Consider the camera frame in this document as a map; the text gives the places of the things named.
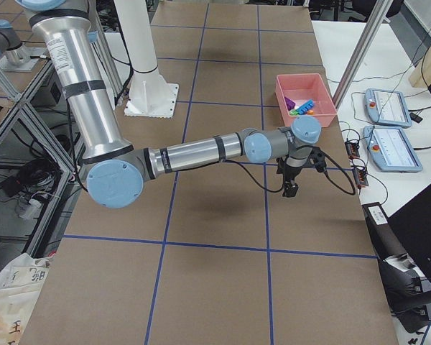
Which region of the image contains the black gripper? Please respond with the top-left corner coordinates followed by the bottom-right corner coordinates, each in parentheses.
top-left (276, 156), bottom-right (308, 197)

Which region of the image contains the long blue block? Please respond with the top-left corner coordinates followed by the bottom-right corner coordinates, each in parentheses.
top-left (296, 100), bottom-right (315, 115)

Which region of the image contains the purple block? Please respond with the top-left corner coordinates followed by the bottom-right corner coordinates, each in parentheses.
top-left (284, 97), bottom-right (296, 111)

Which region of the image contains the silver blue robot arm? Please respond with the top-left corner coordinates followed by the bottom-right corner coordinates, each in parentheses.
top-left (22, 1), bottom-right (321, 208)
top-left (0, 19), bottom-right (48, 72)

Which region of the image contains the pink plastic box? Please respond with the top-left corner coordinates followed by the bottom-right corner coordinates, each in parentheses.
top-left (275, 73), bottom-right (337, 128)

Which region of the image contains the lower grey usb hub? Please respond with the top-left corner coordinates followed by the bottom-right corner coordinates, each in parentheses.
top-left (352, 165), bottom-right (369, 190)

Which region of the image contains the grey usb hub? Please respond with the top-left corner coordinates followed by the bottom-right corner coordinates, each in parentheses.
top-left (345, 140), bottom-right (360, 160)
top-left (352, 165), bottom-right (369, 190)

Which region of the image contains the upper grey usb hub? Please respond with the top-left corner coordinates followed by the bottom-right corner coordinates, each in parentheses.
top-left (345, 140), bottom-right (360, 160)

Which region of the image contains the lower teach pendant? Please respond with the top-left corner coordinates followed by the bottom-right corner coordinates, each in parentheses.
top-left (363, 125), bottom-right (423, 173)

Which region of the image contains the teach pendant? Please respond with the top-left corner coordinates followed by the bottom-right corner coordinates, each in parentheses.
top-left (364, 88), bottom-right (412, 128)
top-left (363, 125), bottom-right (423, 173)

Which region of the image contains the upper teach pendant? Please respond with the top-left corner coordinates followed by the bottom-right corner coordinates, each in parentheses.
top-left (364, 88), bottom-right (412, 128)

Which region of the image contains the black monitor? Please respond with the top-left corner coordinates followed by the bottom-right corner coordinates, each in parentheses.
top-left (389, 183), bottom-right (431, 282)

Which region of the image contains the white printed tote bag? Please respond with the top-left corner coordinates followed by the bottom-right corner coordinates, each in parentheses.
top-left (0, 253), bottom-right (54, 344)

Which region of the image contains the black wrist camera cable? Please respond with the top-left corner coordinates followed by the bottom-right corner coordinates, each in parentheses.
top-left (233, 150), bottom-right (357, 196)

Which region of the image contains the white camera stand base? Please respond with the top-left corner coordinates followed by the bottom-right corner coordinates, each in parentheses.
top-left (114, 0), bottom-right (179, 119)

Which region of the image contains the aluminium frame post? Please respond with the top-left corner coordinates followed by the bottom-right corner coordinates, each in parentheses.
top-left (333, 0), bottom-right (394, 110)

